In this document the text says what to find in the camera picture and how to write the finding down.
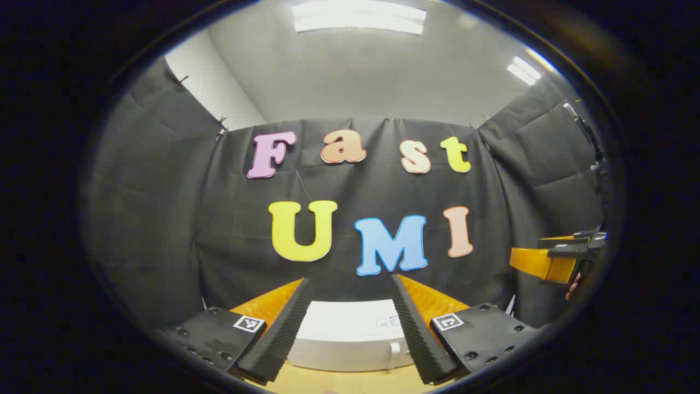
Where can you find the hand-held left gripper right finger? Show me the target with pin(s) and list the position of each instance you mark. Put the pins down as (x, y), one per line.
(421, 345)

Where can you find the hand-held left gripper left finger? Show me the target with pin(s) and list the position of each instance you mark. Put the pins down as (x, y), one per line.
(279, 339)

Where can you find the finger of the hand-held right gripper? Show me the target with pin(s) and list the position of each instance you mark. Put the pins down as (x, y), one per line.
(563, 239)
(541, 262)

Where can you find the white microwave oven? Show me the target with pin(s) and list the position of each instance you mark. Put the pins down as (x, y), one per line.
(344, 339)

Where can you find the black stand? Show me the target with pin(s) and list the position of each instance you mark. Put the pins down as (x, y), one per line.
(590, 137)

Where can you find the small ceiling light panel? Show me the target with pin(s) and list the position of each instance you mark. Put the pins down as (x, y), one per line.
(523, 70)

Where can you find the large ceiling light panel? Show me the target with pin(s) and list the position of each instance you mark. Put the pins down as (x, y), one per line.
(358, 16)

